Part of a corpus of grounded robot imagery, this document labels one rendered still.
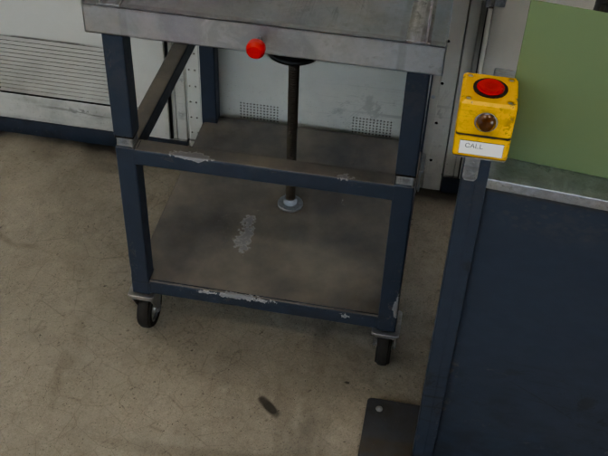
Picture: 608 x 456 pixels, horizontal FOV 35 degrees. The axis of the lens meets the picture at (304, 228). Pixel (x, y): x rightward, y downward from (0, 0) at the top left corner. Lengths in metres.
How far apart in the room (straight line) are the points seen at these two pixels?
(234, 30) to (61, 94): 1.15
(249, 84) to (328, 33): 0.94
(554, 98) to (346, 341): 0.95
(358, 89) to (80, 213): 0.79
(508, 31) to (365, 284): 0.69
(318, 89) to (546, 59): 1.15
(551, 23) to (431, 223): 1.22
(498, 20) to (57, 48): 1.13
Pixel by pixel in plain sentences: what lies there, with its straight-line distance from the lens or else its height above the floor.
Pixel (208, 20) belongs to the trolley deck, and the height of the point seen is 0.84.
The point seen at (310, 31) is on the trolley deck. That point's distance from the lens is 1.64.
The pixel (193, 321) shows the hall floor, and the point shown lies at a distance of 2.28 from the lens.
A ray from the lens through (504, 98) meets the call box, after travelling 1.42.
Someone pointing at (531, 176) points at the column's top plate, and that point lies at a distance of 1.53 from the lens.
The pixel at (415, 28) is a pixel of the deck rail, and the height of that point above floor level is 0.85.
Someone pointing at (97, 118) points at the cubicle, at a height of 0.10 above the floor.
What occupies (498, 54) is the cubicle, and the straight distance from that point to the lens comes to 2.40.
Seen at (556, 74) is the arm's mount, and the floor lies 0.91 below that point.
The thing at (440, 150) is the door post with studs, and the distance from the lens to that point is 2.59.
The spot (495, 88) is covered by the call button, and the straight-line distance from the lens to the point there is 1.43.
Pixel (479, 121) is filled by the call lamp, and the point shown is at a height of 0.88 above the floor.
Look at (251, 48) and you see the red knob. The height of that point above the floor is 0.83.
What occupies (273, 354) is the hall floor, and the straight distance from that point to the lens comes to 2.21.
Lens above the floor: 1.67
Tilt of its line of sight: 42 degrees down
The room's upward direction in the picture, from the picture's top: 2 degrees clockwise
